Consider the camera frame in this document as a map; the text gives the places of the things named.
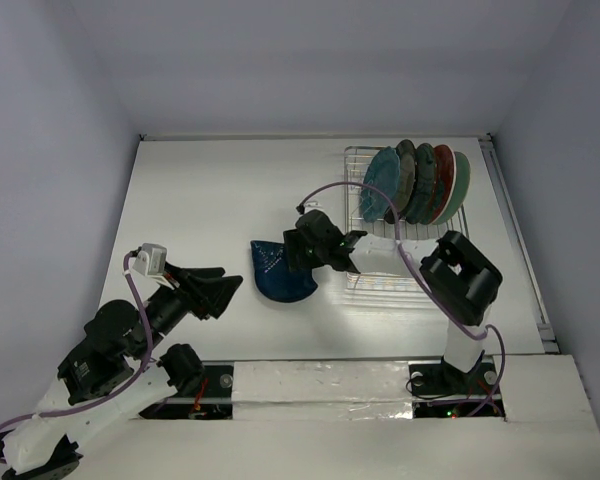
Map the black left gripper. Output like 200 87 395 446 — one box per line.
134 260 245 357

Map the dark blue leaf plate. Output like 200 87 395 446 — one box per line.
250 240 318 303

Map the teal scalloped plate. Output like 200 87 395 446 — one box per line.
359 147 400 223

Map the dark teal glazed plate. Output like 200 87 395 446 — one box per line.
404 143 437 224

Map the brown striped rim plate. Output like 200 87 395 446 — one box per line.
383 139 416 224

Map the red plate teal flower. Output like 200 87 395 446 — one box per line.
424 145 455 225

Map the mint green flower plate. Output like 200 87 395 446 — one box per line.
433 151 471 225

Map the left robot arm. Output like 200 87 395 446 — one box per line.
0 265 243 479

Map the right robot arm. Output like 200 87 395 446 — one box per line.
283 210 503 400

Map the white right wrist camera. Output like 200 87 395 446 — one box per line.
296 200 323 214

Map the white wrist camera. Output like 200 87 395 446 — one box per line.
127 243 170 287
296 200 323 214

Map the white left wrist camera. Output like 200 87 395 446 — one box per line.
127 243 170 287

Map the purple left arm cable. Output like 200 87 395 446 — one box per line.
0 249 156 461

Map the wire dish rack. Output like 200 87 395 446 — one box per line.
344 146 470 292

